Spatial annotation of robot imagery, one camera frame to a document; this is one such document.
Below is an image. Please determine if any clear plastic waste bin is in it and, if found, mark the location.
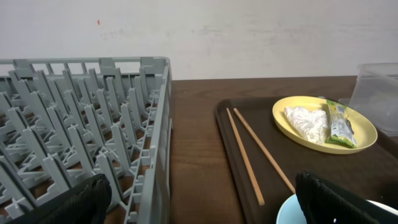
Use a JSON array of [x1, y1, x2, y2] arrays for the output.
[[339, 63, 397, 136]]

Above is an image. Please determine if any yellow plastic plate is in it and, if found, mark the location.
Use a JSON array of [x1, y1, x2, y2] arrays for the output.
[[272, 96, 377, 154]]

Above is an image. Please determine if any grey plastic dish rack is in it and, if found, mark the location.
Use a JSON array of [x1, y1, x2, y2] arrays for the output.
[[1, 57, 173, 223]]

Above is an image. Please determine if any white paper napkin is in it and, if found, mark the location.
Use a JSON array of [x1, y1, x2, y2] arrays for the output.
[[284, 106, 329, 144]]

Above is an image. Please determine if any dark brown serving tray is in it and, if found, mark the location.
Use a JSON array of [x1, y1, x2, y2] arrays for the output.
[[215, 97, 397, 223]]

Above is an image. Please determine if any green snack wrapper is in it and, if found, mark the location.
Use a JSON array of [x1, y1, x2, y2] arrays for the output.
[[325, 100, 358, 149]]

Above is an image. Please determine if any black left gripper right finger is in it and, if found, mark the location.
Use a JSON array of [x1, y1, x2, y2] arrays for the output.
[[295, 171, 397, 224]]

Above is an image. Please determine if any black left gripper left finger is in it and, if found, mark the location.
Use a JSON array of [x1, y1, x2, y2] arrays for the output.
[[10, 174, 112, 224]]

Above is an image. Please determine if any wooden chopstick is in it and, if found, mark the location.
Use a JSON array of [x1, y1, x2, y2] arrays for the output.
[[233, 108, 296, 194], [226, 108, 265, 206]]

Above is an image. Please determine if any light blue bowl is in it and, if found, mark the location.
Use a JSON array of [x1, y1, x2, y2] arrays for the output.
[[275, 194, 398, 224]]

